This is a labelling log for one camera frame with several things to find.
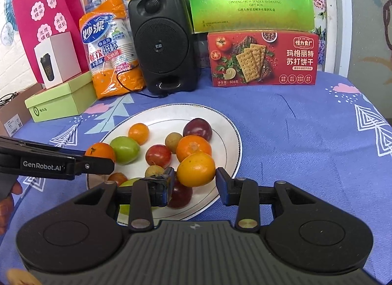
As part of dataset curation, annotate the white coffee cup box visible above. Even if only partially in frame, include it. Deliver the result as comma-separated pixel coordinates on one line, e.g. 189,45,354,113
34,32,81,89

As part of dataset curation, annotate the light green shoe box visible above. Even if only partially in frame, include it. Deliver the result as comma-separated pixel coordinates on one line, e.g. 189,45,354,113
24,71,97,122

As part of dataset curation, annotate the orange paper cup package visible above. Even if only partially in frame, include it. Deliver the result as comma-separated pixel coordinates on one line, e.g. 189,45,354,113
79,0,146,99

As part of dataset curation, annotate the small red fruit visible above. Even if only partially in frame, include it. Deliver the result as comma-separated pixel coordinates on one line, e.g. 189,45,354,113
108,172,128,187

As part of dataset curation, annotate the blue patterned tablecloth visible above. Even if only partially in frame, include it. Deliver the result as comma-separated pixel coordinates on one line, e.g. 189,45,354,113
16,70,391,283

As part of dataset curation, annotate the pink tote bag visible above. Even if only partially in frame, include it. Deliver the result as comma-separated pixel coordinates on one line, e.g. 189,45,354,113
12,0,88,83

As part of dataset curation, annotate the black speaker cable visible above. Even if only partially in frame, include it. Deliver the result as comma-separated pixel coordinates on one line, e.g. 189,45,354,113
115,59,170,99

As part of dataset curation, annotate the dark purple plum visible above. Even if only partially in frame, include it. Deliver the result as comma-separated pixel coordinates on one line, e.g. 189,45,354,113
183,118,213,142
167,180,193,209

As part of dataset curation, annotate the person's left hand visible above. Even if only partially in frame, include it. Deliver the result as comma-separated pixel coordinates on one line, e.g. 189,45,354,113
0,181,23,235

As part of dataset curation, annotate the white round plate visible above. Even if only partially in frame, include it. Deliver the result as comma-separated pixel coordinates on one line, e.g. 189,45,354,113
86,103,243,227

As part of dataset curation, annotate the large orange tangerine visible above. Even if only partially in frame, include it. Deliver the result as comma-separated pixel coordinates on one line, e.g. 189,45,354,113
176,135,212,162

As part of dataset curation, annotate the small orange tangerine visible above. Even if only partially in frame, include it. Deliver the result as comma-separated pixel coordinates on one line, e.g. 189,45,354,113
128,123,149,145

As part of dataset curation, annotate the brown cardboard box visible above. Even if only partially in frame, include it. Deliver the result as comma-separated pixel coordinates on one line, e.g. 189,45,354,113
1,83,43,137

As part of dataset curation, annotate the red apple fruit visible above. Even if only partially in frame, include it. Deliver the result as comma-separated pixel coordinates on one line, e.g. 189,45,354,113
146,144,172,168

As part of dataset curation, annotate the yellow green small fruit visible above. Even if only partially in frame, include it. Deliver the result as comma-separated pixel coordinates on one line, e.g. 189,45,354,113
165,132,183,154

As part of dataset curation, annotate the black speaker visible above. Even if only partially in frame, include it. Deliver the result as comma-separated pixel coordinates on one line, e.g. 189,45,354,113
128,0,199,95

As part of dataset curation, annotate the yellow orange fruit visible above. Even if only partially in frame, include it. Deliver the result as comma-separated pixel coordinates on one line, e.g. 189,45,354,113
177,152,216,188

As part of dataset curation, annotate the red cracker box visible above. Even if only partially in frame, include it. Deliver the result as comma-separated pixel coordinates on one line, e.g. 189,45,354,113
207,30,319,87

